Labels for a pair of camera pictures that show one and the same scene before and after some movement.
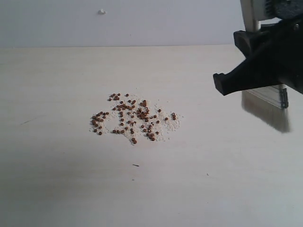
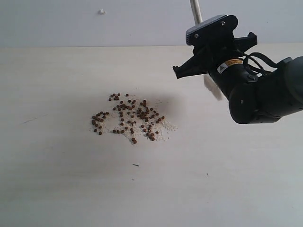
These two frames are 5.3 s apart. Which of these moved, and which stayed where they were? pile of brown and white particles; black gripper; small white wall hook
Moved: black gripper
Stayed: small white wall hook; pile of brown and white particles
